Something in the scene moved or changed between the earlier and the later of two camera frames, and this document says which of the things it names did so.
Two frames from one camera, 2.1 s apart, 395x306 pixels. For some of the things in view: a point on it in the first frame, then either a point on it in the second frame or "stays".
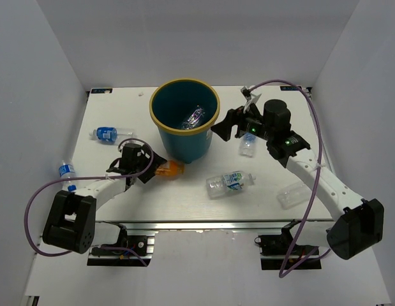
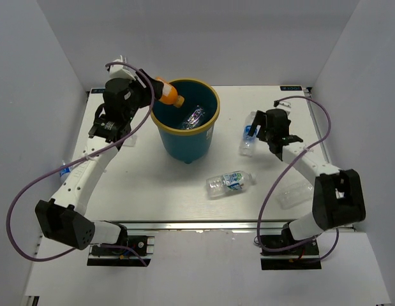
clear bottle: (194, 119) stays
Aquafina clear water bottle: (248, 145) stays
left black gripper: (149, 174) to (159, 87)
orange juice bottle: (171, 168) to (170, 95)
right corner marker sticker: (288, 88) stays
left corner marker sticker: (101, 90) stays
